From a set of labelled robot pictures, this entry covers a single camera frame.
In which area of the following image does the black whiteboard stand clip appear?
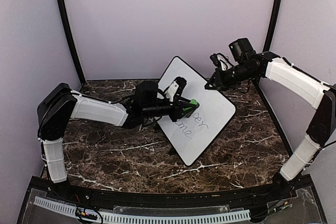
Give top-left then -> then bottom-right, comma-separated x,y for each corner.
168,148 -> 177,156

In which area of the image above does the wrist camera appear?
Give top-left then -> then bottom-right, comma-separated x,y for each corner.
164,77 -> 187,102
209,53 -> 234,71

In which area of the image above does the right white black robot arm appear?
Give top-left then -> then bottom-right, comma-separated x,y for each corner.
205,38 -> 335,200

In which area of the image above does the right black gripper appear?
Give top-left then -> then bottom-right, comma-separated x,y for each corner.
204,62 -> 257,91

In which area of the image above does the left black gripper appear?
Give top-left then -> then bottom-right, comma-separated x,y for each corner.
144,99 -> 196,124

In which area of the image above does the white whiteboard black frame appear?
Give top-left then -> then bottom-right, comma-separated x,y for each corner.
158,56 -> 236,166

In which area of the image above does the green whiteboard eraser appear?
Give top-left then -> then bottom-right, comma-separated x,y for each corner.
183,99 -> 200,118

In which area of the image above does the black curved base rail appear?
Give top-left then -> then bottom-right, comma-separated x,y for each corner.
22,175 -> 317,209

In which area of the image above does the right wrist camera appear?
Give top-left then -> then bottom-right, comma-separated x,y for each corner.
209,53 -> 234,71

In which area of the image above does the left black frame post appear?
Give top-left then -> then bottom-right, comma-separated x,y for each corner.
57,0 -> 86,85

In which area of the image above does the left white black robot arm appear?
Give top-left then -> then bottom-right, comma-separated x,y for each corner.
37,77 -> 199,201

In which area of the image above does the white slotted cable duct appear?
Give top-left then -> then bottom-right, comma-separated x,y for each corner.
34,196 -> 250,223

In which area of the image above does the right black frame post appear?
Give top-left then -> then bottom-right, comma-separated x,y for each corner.
263,0 -> 281,51

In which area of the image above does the black frame post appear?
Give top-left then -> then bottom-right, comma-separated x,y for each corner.
263,0 -> 281,51
57,0 -> 86,85

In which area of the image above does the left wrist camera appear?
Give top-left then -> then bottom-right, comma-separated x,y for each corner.
164,77 -> 187,102

